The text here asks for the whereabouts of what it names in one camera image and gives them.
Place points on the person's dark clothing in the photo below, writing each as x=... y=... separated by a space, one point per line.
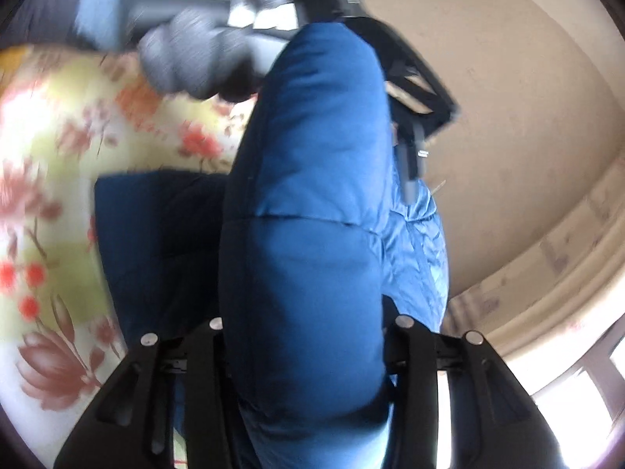
x=44 y=14

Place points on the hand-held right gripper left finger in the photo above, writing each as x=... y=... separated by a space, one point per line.
x=210 y=351

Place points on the person's left forearm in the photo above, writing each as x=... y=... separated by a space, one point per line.
x=102 y=14

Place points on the floral bed sheet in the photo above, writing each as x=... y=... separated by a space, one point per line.
x=58 y=234

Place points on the person's left hand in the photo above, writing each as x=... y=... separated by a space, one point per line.
x=195 y=58

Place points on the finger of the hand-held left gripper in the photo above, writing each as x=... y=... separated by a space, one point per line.
x=412 y=176

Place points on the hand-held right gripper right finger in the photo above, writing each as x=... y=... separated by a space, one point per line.
x=415 y=351

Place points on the blue puffer jacket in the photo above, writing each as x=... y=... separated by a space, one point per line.
x=302 y=254

